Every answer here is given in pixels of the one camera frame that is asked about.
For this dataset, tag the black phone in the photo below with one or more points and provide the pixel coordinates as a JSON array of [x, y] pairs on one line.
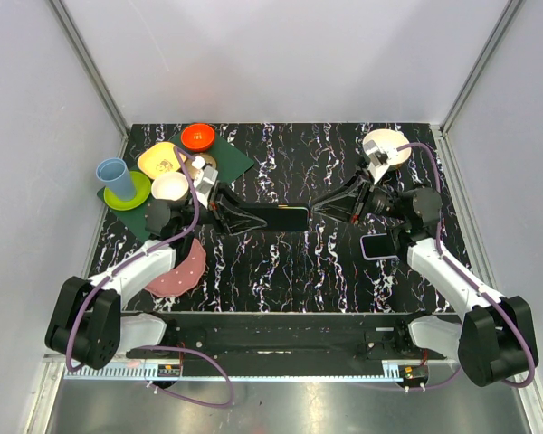
[[279, 217]]

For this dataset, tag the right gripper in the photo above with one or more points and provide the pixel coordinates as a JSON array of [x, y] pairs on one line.
[[349, 203]]

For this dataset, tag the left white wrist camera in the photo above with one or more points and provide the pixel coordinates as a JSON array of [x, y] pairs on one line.
[[204, 181]]

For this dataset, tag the phone in lilac case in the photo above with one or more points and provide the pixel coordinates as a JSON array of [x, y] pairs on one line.
[[377, 247]]

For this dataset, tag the left aluminium frame post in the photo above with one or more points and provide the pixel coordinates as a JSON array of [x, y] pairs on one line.
[[83, 54]]

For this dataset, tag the red bowl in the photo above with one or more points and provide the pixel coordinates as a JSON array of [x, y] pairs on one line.
[[198, 137]]

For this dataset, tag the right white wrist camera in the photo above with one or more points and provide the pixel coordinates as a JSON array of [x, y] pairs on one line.
[[380, 158]]

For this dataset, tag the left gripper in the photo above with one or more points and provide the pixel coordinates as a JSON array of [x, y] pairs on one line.
[[217, 208]]

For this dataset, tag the blue cup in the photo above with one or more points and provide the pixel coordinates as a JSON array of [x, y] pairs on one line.
[[115, 175]]

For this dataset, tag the pink dotted plate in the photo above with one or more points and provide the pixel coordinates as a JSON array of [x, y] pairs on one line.
[[183, 277]]

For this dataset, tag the right aluminium frame post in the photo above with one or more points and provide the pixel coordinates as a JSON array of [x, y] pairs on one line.
[[489, 48]]

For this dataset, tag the yellow square plate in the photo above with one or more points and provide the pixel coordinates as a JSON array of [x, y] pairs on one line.
[[161, 158]]

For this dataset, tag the lime green plate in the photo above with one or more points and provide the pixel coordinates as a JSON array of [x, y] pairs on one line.
[[143, 188]]

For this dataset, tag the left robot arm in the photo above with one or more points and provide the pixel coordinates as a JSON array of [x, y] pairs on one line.
[[87, 326]]

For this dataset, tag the small white bowl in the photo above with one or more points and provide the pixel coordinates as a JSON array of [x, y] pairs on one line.
[[172, 186]]

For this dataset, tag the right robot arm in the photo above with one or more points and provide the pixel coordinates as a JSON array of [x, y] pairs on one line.
[[494, 340]]

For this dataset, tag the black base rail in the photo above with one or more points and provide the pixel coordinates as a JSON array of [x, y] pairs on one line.
[[289, 346]]

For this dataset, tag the dark green mat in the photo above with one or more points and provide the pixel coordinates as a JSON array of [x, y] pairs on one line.
[[231, 165]]

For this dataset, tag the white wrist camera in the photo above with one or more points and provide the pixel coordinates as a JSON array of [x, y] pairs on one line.
[[380, 158], [204, 181]]

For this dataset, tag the large white bowl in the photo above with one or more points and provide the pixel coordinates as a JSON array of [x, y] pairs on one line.
[[388, 138]]

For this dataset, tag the aluminium frame post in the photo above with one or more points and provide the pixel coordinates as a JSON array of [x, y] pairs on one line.
[[83, 54], [489, 48]]

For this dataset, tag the bronze metal bowl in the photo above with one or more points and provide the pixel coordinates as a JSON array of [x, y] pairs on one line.
[[203, 160]]

